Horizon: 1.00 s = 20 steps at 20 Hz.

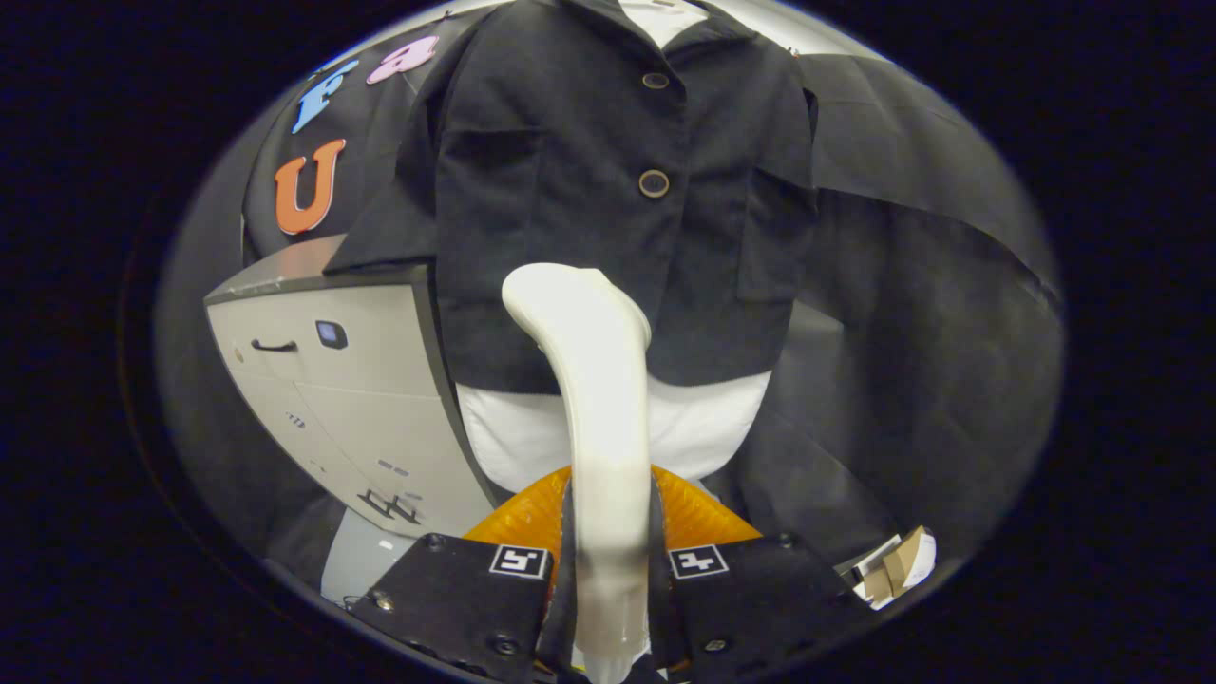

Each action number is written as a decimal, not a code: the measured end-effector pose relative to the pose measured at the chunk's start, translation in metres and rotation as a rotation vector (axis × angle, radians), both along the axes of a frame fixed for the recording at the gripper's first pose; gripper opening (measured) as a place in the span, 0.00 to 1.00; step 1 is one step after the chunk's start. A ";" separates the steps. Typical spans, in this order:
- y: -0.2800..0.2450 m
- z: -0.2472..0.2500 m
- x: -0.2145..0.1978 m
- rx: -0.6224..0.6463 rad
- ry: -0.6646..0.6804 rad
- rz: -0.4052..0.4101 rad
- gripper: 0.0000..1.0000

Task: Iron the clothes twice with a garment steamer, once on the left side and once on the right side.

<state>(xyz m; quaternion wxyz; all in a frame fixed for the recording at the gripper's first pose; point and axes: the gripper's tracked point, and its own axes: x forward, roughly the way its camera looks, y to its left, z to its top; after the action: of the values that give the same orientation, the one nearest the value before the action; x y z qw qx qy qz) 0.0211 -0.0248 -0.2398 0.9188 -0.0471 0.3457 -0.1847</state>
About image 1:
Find white shirt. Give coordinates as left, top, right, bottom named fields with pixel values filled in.
left=456, top=0, right=773, bottom=496

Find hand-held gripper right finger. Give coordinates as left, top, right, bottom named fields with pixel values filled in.
left=649, top=465, right=871, bottom=680

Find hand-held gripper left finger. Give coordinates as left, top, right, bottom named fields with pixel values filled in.
left=350, top=465, right=579, bottom=684

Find small cardboard box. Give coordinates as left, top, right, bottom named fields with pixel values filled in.
left=836, top=524, right=940, bottom=612

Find grey cabinet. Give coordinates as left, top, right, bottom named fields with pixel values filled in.
left=203, top=233, right=502, bottom=540

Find black blazer jacket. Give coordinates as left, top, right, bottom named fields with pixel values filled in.
left=323, top=0, right=821, bottom=396

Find black backdrop cloth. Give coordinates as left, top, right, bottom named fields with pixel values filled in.
left=157, top=8, right=1065, bottom=592

